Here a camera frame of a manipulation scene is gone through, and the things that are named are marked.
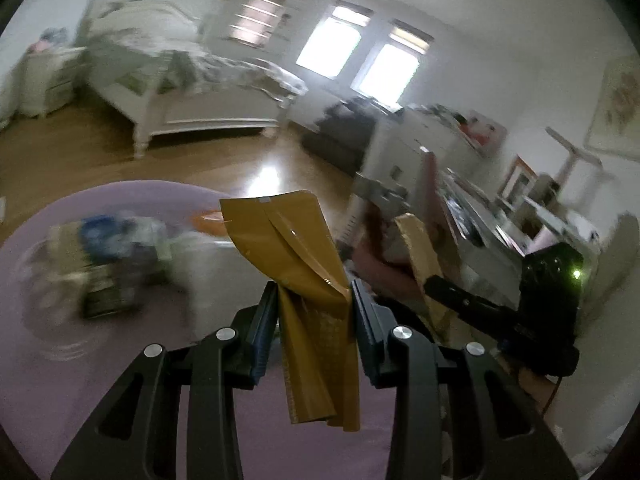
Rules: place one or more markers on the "white bed frame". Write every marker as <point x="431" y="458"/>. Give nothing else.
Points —
<point x="210" y="110"/>

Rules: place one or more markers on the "white cluttered desk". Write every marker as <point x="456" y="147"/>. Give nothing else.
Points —
<point x="495" y="240"/>

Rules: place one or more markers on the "white plastic wrapper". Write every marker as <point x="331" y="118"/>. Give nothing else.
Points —
<point x="197" y="265"/>

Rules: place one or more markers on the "white desk stand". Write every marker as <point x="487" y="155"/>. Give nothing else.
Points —
<point x="575" y="157"/>

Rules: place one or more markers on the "pink and blue soft toys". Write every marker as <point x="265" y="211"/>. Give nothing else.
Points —
<point x="50" y="40"/>

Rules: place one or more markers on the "bright window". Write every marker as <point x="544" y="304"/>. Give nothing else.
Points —
<point x="330" y="42"/>
<point x="387" y="67"/>

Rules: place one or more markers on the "orange picture frame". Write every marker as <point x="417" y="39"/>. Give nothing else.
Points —
<point x="517" y="175"/>

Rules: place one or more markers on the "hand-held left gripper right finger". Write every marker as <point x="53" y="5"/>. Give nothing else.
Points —
<point x="362" y="320"/>

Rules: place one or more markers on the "white dresser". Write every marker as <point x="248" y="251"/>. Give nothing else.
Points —
<point x="400" y="140"/>

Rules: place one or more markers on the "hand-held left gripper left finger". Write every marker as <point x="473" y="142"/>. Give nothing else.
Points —
<point x="265" y="330"/>

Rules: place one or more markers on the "person's right forearm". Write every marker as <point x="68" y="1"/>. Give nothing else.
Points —
<point x="535" y="390"/>

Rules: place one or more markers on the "dark green snack packet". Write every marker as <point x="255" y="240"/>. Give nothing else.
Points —
<point x="107" y="295"/>

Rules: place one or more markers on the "floral wall picture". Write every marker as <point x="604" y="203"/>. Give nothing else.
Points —
<point x="617" y="105"/>

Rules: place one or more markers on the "grey patterned duvet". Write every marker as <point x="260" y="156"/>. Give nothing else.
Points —
<point x="240" y="72"/>

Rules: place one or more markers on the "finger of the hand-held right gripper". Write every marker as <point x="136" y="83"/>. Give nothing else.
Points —
<point x="465" y="302"/>

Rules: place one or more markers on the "orange snack wrapper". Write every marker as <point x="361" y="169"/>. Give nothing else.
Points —
<point x="207" y="222"/>

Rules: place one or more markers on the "white and red poster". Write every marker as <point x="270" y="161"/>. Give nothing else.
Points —
<point x="482" y="132"/>

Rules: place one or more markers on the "mustard yellow foil wrapper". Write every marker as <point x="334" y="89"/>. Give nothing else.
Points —
<point x="300" y="260"/>

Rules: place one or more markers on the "window with striped blind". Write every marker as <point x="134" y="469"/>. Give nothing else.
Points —
<point x="260" y="10"/>

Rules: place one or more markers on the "white nightstand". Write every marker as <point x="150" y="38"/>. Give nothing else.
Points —
<point x="47" y="82"/>

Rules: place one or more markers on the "blue snack packet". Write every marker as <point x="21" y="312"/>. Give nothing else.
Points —
<point x="102" y="237"/>

